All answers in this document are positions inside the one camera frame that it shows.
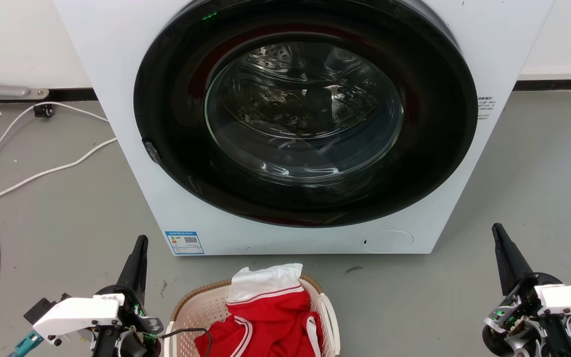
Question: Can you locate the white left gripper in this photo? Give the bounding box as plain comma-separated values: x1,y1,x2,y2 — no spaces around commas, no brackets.
33,235,164,357

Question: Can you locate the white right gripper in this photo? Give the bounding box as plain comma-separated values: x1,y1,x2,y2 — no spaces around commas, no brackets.
482,223,571,357

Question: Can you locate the beige plastic laundry basket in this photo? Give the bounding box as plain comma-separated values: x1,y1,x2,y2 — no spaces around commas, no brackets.
164,275,341,357

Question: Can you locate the blue energy label sticker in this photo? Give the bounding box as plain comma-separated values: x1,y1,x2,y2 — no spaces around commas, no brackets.
165,231,205,256

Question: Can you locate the round white filter cover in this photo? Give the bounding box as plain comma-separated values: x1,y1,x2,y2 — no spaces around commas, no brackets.
361,230,414,254

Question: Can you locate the white cloth garment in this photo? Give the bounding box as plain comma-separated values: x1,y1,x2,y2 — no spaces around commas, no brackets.
226,263,304,303

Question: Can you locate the red garment with white stripes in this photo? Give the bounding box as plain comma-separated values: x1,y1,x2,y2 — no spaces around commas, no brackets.
194,285,324,357

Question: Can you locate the black round washer door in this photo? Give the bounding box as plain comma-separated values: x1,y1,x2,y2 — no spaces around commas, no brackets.
133,0,479,229

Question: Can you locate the small printed text sticker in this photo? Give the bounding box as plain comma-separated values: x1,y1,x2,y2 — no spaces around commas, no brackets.
477,95,498,122

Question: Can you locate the white front-load washing machine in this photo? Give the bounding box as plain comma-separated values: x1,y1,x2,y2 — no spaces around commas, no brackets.
54,0,555,256

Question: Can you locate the steel washer drum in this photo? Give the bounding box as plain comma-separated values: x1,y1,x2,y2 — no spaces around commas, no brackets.
205,42,405,187

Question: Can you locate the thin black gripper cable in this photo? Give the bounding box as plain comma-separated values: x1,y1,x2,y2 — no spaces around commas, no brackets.
159,327,213,357

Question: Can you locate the grey washer door handle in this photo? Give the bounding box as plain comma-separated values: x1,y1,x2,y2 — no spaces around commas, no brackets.
142,139,162,165

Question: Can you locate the thick white floor cable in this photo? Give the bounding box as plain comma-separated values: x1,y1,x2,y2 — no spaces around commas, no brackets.
0,137,118,209

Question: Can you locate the grey metal floor bracket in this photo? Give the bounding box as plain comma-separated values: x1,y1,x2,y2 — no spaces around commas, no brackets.
0,63,50,100

